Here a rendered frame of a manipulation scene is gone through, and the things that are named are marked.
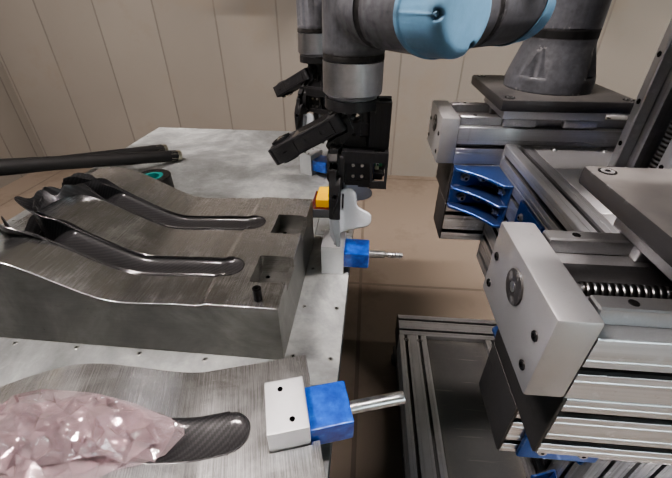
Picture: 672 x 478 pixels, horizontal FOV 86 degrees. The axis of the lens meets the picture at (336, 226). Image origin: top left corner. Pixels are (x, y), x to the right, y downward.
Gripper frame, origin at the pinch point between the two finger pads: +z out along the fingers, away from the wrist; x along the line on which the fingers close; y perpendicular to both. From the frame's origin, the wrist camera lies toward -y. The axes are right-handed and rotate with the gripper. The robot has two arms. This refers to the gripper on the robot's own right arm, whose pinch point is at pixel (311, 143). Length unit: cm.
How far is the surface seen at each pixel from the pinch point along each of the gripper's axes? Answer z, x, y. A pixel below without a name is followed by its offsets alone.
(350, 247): 3.5, -28.2, 28.0
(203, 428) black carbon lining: 3, -61, 32
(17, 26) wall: -12, 50, -280
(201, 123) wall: 51, 103, -178
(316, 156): 3.2, 0.0, 1.4
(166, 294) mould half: -1, -54, 17
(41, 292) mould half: -1, -62, 5
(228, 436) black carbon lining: 3, -60, 34
